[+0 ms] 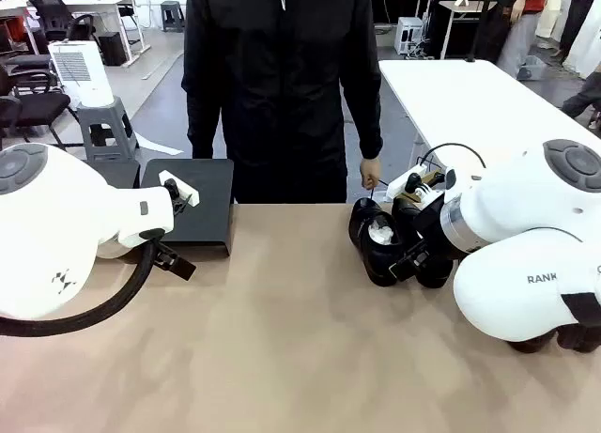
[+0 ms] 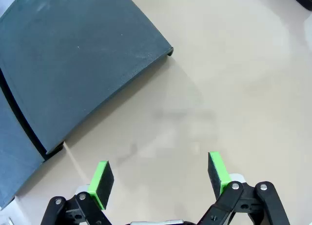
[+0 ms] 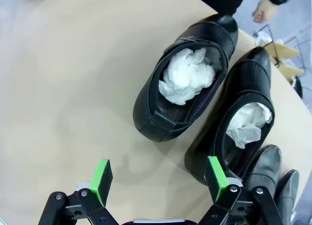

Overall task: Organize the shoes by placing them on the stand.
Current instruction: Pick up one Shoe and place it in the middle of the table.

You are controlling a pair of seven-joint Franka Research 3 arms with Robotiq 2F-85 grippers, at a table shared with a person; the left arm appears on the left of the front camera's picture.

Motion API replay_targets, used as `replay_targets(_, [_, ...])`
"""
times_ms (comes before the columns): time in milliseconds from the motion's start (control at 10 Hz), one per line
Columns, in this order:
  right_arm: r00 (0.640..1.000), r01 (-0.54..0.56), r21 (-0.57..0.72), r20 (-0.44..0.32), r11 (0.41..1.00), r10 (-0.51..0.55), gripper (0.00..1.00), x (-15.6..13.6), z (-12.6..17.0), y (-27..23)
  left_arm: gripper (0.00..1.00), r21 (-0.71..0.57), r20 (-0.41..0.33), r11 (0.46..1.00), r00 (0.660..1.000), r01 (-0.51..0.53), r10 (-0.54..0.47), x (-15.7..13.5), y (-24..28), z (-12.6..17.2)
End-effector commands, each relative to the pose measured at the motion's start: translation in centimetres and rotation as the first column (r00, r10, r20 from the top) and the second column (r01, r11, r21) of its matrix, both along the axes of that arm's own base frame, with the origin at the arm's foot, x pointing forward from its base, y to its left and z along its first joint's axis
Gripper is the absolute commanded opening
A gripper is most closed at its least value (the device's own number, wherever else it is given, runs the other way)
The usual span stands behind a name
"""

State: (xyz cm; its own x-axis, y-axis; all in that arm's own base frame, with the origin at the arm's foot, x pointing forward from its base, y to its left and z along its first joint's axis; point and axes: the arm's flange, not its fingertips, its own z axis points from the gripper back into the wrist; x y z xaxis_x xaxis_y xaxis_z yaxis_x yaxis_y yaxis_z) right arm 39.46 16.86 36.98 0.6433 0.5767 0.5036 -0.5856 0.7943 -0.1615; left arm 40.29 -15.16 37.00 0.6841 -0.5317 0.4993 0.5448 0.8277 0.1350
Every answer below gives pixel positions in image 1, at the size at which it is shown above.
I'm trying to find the person's left forearm black sleeve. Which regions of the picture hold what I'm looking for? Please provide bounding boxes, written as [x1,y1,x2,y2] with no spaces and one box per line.
[354,89,384,162]

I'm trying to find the black office chair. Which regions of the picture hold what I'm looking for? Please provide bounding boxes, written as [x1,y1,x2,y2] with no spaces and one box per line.
[0,52,81,150]
[25,0,99,54]

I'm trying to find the person's right forearm black sleeve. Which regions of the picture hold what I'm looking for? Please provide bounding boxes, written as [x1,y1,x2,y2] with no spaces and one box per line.
[185,89,226,161]

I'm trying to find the seated person in dark clothes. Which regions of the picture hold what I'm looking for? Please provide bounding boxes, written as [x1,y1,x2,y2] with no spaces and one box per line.
[560,70,601,130]

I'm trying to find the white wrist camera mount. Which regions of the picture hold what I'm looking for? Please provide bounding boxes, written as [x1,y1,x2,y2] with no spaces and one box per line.
[158,169,201,207]
[383,166,446,204]

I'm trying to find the brown desk white legs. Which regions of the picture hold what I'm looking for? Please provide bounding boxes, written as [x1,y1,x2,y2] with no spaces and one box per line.
[436,0,500,61]

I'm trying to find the white air purifier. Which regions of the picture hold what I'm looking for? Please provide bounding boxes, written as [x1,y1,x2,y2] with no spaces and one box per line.
[47,40,116,109]

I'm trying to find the grey plastic stool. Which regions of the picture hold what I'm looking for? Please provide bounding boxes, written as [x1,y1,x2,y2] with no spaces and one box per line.
[75,97,141,162]
[161,0,186,33]

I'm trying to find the thin black camera cable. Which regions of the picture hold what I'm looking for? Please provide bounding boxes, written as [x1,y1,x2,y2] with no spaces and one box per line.
[416,142,487,171]

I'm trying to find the black computer tower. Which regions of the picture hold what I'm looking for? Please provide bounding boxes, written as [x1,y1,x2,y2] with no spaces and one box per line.
[97,31,129,67]

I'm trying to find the person in red shirt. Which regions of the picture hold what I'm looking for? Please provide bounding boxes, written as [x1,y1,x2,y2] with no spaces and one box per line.
[496,0,549,80]

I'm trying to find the black pole stand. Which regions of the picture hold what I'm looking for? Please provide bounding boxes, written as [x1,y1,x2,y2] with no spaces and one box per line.
[464,0,492,64]

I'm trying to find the white sheet on floor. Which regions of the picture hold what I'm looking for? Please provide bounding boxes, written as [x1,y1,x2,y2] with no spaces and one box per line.
[134,131,185,157]

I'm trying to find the person in black jacket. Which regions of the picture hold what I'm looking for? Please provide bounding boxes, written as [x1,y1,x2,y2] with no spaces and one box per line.
[181,0,384,205]

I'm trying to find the black shoe stand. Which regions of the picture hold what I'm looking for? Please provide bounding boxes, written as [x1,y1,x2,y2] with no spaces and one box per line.
[105,159,235,258]

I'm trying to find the white crumpled paper stuffing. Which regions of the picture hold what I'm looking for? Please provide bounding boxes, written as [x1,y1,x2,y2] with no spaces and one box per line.
[368,219,396,245]

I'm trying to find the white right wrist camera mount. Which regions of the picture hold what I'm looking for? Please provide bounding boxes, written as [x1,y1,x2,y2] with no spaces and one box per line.
[383,166,446,204]

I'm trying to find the grey storage bin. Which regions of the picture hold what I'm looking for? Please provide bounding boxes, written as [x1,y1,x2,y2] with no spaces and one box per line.
[516,54,549,81]

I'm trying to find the person's left hand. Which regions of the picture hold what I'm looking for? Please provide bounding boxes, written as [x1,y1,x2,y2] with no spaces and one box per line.
[360,157,382,190]

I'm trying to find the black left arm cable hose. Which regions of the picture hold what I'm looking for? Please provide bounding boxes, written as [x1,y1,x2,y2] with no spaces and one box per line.
[0,239,161,338]

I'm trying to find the black perforated strap shoe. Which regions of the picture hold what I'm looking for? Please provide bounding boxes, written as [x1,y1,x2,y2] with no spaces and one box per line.
[347,196,406,287]
[392,196,455,289]

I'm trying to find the white folding table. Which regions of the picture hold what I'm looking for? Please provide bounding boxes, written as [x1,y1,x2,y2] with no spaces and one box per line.
[378,59,601,183]

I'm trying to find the white computer case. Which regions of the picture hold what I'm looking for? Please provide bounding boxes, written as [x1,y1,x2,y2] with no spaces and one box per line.
[395,15,427,57]

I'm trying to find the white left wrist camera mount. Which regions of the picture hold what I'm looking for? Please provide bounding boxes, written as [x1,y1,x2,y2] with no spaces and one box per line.
[158,169,201,207]

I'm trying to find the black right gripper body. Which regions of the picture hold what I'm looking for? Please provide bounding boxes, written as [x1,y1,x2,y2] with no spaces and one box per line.
[411,200,455,270]

